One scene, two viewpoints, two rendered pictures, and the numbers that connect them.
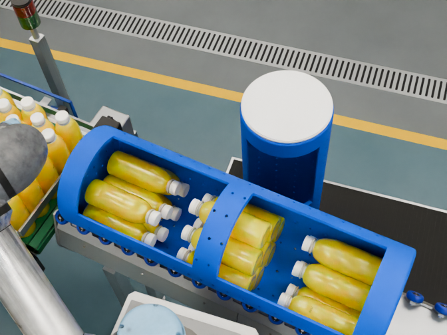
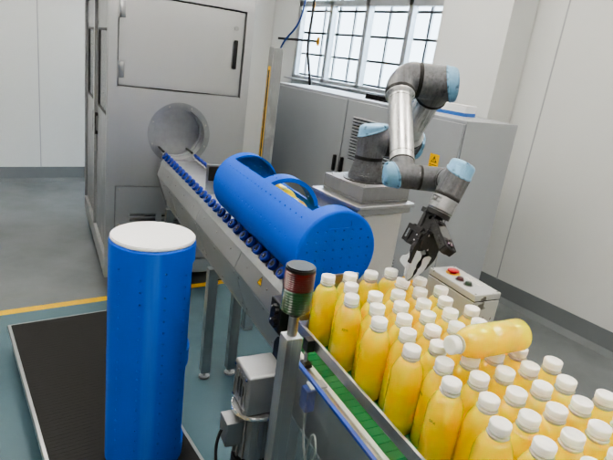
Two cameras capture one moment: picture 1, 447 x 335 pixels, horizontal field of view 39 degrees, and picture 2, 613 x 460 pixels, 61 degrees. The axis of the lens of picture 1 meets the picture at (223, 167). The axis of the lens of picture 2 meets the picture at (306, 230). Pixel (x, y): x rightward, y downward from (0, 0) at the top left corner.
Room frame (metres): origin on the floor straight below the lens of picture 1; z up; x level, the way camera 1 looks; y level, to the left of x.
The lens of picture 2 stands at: (2.37, 1.05, 1.65)
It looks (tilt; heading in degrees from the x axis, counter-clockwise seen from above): 18 degrees down; 210
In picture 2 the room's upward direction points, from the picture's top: 8 degrees clockwise
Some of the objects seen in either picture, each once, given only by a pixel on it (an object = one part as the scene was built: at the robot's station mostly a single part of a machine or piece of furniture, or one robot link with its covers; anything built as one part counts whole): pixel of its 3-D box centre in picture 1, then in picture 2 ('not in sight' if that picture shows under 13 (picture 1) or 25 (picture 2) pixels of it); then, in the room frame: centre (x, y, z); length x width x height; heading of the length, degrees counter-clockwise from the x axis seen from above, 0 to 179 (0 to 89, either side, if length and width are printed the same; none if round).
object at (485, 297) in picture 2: not in sight; (460, 294); (0.86, 0.75, 1.05); 0.20 x 0.10 x 0.10; 59
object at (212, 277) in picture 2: not in sight; (208, 324); (0.52, -0.51, 0.31); 0.06 x 0.06 x 0.63; 59
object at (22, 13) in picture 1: (23, 6); (299, 278); (1.51, 0.56, 1.23); 0.06 x 0.06 x 0.04
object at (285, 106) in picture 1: (287, 105); (153, 235); (1.19, -0.21, 1.03); 0.28 x 0.28 x 0.01
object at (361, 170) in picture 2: not in sight; (367, 167); (0.39, 0.16, 1.27); 0.15 x 0.15 x 0.10
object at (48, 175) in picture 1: (44, 173); (365, 306); (1.05, 0.53, 0.99); 0.07 x 0.07 x 0.19
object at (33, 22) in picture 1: (28, 17); (296, 298); (1.51, 0.56, 1.18); 0.06 x 0.06 x 0.05
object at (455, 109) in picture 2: not in sight; (453, 109); (-1.02, 0.05, 1.48); 0.24 x 0.12 x 0.08; 75
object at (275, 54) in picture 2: not in sight; (260, 199); (-0.06, -0.68, 0.85); 0.06 x 0.06 x 1.70; 59
